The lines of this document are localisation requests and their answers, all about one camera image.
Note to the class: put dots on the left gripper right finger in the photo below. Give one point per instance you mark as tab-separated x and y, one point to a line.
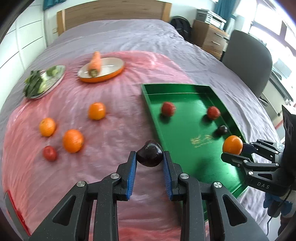
227	218

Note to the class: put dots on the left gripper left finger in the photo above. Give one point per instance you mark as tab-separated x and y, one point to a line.
70	218

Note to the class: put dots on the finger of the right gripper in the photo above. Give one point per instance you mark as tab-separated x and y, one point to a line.
240	162
267	149

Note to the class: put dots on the dark plum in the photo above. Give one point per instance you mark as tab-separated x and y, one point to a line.
222	130
150	155

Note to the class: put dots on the red apple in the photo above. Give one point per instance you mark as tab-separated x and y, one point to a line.
168	109
213	113
49	153

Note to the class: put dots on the green metal tray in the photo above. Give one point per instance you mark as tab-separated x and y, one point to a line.
189	135

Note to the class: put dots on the large orange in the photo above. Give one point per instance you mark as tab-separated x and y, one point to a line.
73	141

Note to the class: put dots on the pink plastic sheet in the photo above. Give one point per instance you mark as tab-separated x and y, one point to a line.
37	185

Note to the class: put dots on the grey chair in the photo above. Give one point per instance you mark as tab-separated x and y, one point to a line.
249	59

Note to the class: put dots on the purple bed cover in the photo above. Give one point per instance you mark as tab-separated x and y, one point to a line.
157	37

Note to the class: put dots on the wooden drawer cabinet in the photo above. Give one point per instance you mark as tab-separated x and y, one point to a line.
209	38

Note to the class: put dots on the patterned grey plate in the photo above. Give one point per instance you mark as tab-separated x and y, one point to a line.
49	81

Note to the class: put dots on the green leafy bok choy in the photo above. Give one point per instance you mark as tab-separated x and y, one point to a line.
38	82

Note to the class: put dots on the teal curtain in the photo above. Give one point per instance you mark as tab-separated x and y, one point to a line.
224	8

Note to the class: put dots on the grey printer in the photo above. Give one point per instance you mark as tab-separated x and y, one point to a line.
210	17

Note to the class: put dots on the black backpack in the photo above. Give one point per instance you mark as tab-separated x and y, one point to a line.
182	26

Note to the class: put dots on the orange carrot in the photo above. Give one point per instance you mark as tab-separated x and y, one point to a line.
94	65

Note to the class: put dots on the orange rimmed white dish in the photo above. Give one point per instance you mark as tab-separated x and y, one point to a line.
110	68

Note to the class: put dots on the white wardrobe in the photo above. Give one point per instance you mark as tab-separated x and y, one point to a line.
22	44

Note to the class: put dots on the wooden headboard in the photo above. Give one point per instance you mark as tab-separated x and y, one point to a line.
111	10

